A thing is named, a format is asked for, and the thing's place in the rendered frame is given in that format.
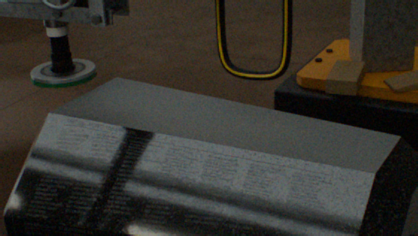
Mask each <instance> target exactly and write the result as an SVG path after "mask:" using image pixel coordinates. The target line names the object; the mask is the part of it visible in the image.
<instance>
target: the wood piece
mask: <svg viewBox="0 0 418 236"><path fill-rule="evenodd" d="M364 73H365V62H364V61H347V60H336V62H335V64H334V66H333V67H332V69H331V71H330V72H329V75H328V76H327V78H326V80H325V93H333V94H340V95H347V96H356V94H357V92H358V90H359V87H360V85H361V82H362V81H363V79H364Z"/></svg>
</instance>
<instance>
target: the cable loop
mask: <svg viewBox="0 0 418 236"><path fill-rule="evenodd" d="M215 24H216V44H217V49H218V53H219V59H220V63H221V64H222V66H223V68H224V69H225V71H226V72H228V73H229V74H230V75H233V76H235V77H237V78H241V79H246V80H251V81H271V80H274V79H277V78H279V77H280V76H282V75H283V74H284V73H285V72H286V71H287V69H288V65H289V63H290V58H291V52H292V44H293V0H282V47H281V57H280V61H279V63H278V65H277V67H276V68H274V69H273V70H264V71H259V70H246V69H241V68H239V67H237V66H235V65H233V63H232V62H231V60H230V57H229V54H228V49H227V44H226V36H225V0H215Z"/></svg>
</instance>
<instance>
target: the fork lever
mask: <svg viewBox="0 0 418 236"><path fill-rule="evenodd" d="M80 1H81V6H72V7H71V8H70V9H68V10H51V9H50V8H48V7H46V6H45V5H39V4H13V3H9V2H7V1H6V0H0V16H11V17H19V18H26V19H40V20H48V21H62V22H77V23H84V24H90V22H91V23H93V24H94V25H98V24H100V23H101V17H100V16H99V15H93V16H91V20H90V10H89V5H88V0H80ZM104 5H105V11H106V23H107V25H113V15H119V16H129V6H128V0H104Z"/></svg>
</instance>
